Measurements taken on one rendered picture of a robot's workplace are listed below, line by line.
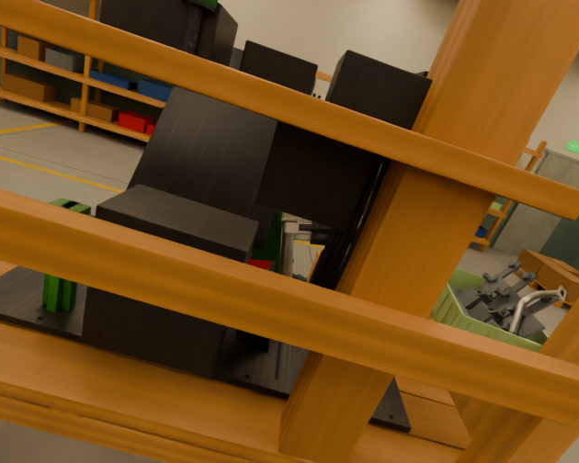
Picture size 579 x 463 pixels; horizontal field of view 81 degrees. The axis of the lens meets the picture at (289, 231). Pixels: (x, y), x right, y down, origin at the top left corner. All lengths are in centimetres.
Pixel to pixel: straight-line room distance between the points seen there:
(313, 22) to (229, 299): 614
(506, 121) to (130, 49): 48
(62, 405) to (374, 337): 62
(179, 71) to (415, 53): 646
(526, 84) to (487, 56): 6
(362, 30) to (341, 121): 618
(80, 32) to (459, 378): 71
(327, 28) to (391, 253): 607
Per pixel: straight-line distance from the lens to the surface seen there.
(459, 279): 219
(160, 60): 48
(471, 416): 187
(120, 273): 56
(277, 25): 646
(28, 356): 93
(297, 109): 44
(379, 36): 667
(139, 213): 72
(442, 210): 54
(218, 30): 56
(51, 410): 90
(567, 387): 74
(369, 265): 55
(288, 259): 84
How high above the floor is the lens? 153
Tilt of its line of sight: 21 degrees down
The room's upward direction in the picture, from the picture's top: 19 degrees clockwise
